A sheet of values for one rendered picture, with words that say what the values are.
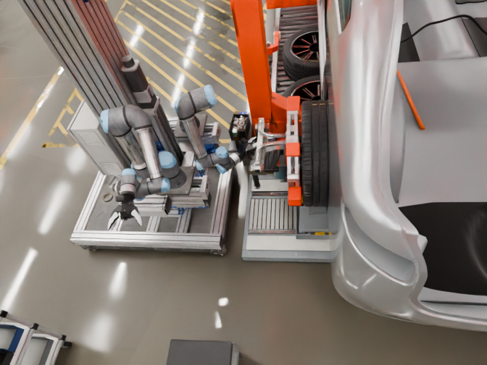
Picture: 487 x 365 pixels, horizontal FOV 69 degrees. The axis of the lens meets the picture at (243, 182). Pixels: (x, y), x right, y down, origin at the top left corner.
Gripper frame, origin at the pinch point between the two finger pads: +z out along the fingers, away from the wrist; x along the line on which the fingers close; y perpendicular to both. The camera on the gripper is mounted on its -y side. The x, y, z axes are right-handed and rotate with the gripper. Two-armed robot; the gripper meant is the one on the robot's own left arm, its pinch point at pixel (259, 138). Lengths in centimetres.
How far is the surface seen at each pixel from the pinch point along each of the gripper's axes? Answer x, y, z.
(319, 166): 57, -22, -3
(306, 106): 27.6, -33.5, 17.6
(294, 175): 47, -15, -13
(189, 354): 63, 49, -119
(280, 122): -12.5, 15.0, 29.8
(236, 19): -26, -68, 16
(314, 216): 44, 60, 8
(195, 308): 28, 83, -101
